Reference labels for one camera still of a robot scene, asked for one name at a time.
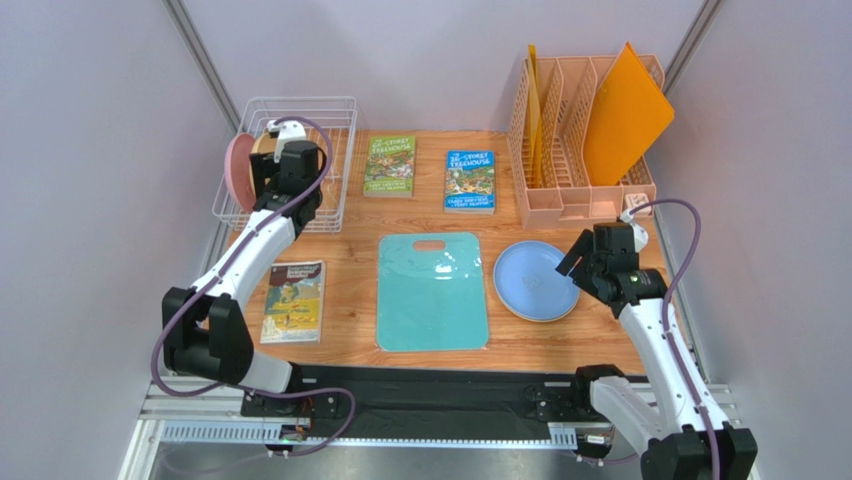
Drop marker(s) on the Brideshead Revisited paperback book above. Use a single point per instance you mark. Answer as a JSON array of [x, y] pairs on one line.
[[294, 303]]

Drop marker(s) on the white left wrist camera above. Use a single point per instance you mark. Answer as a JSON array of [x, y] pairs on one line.
[[285, 131]]

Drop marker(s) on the white wire dish rack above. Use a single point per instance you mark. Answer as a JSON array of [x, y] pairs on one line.
[[338, 118]]

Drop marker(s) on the teal cutting board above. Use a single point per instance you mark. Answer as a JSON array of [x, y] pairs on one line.
[[431, 293]]

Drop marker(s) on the pink plastic desk organizer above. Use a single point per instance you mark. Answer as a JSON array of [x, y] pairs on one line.
[[561, 196]]

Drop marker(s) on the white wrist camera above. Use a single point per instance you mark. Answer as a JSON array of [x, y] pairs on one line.
[[640, 234], [285, 131]]

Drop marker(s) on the aluminium frame rail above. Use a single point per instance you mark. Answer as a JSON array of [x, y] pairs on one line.
[[204, 415]]

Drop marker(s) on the yellow bear plate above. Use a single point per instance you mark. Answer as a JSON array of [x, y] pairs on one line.
[[540, 310]]

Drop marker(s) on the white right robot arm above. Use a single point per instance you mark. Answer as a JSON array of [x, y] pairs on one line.
[[686, 434]]

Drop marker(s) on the green 65-Storey Treehouse book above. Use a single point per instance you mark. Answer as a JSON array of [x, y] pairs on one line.
[[390, 167]]

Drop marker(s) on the blue plate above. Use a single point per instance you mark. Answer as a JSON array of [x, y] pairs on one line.
[[528, 268]]

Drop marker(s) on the blue 26-Storey Treehouse book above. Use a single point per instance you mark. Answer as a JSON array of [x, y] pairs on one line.
[[470, 182]]

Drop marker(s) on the tan plate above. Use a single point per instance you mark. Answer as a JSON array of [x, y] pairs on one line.
[[263, 143]]

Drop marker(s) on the black base mat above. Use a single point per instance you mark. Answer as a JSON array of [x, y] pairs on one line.
[[442, 405]]

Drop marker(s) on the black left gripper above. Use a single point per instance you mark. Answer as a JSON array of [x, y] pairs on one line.
[[265, 168]]

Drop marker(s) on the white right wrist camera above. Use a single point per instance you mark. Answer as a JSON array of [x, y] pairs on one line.
[[640, 234]]

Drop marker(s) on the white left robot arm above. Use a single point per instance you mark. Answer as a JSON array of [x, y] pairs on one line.
[[204, 330]]

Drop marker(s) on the thin orange folder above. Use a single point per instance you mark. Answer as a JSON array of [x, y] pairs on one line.
[[533, 117]]

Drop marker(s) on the pink plate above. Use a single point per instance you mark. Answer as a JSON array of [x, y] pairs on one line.
[[237, 171]]

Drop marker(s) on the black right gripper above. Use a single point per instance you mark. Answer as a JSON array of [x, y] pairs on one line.
[[587, 254]]

